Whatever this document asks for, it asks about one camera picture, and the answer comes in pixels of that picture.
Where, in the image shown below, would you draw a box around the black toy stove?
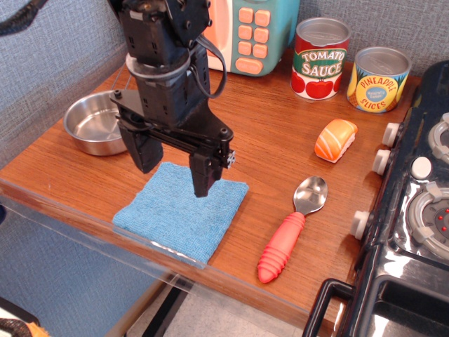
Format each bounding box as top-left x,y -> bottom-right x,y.
303,61 -> 448,336

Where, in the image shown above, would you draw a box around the black braided cable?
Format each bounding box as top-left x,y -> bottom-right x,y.
0,0 -> 49,37

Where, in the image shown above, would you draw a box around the pineapple slices can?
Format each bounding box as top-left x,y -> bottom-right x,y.
347,46 -> 412,114

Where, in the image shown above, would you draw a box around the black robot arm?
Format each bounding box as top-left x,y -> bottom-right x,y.
110,1 -> 235,197

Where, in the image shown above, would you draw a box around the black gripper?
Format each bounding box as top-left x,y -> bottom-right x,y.
110,69 -> 235,197

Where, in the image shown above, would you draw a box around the spoon with red handle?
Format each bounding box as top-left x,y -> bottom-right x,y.
257,176 -> 328,284

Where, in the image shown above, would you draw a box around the stainless steel pot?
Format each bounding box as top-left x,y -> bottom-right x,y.
63,91 -> 127,157

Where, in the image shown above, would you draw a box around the tomato sauce can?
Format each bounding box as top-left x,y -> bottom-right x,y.
290,17 -> 351,100

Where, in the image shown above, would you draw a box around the clear acrylic barrier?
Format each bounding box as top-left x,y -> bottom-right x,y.
1,183 -> 302,336

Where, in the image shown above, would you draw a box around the blue towel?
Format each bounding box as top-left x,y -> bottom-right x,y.
112,162 -> 248,268

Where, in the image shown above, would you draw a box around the toy salmon sushi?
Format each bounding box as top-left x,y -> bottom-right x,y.
314,119 -> 358,163

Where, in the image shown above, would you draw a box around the teal toy microwave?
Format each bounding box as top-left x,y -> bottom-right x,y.
204,0 -> 300,77

